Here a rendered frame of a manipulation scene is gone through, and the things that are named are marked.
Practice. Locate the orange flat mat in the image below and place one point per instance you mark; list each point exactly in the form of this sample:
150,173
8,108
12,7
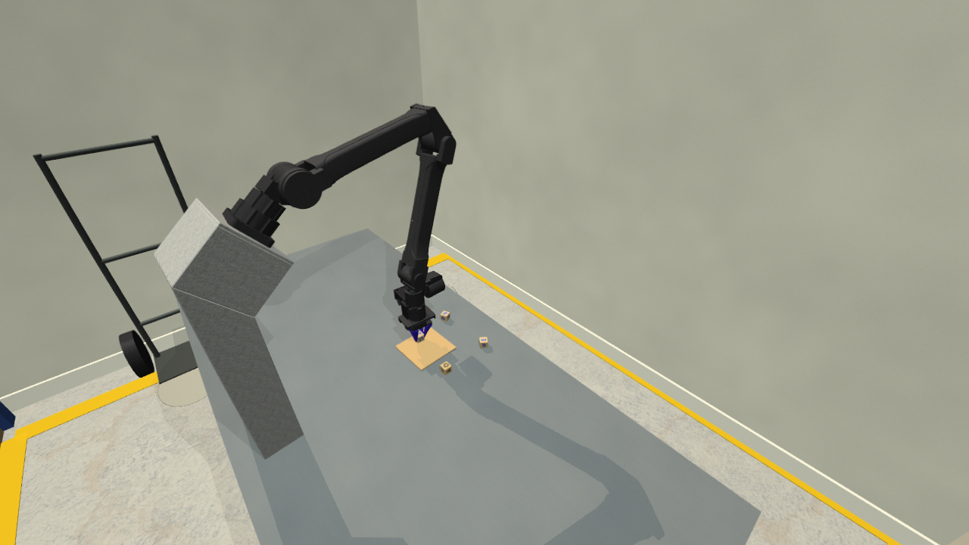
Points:
426,352

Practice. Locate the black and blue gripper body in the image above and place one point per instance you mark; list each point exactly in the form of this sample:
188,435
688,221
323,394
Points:
417,318

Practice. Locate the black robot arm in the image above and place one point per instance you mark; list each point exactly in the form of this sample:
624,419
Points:
257,215

